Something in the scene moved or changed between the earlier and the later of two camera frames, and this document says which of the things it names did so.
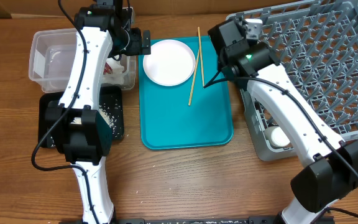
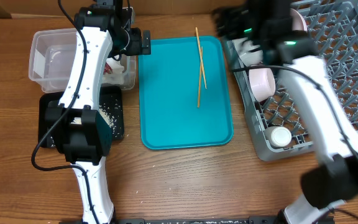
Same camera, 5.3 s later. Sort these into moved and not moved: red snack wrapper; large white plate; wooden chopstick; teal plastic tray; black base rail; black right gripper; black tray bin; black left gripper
Moved: black right gripper; large white plate; wooden chopstick
Not moved: black tray bin; black base rail; teal plastic tray; black left gripper; red snack wrapper
